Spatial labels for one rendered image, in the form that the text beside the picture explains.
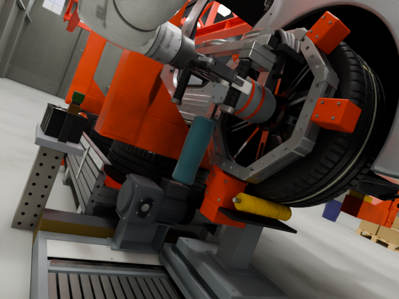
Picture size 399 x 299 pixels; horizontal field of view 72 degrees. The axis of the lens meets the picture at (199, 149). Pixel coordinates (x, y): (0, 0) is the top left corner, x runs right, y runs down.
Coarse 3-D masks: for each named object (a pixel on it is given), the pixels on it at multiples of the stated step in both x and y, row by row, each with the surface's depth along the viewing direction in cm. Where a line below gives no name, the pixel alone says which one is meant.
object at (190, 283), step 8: (168, 248) 121; (176, 248) 125; (160, 256) 124; (168, 256) 119; (176, 256) 120; (184, 256) 118; (168, 264) 117; (176, 264) 112; (184, 264) 116; (176, 272) 111; (184, 272) 107; (192, 272) 111; (176, 280) 109; (184, 280) 105; (192, 280) 101; (200, 280) 106; (184, 288) 104; (192, 288) 100; (200, 288) 97; (208, 288) 101; (184, 296) 103; (192, 296) 99; (200, 296) 96; (208, 296) 98; (216, 296) 97
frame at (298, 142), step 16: (288, 32) 96; (304, 32) 89; (304, 48) 88; (320, 64) 81; (320, 80) 79; (336, 80) 80; (320, 96) 78; (208, 112) 123; (304, 112) 80; (304, 128) 79; (320, 128) 81; (208, 144) 115; (288, 144) 81; (304, 144) 79; (224, 160) 104; (272, 160) 85; (288, 160) 85; (240, 176) 94; (256, 176) 92
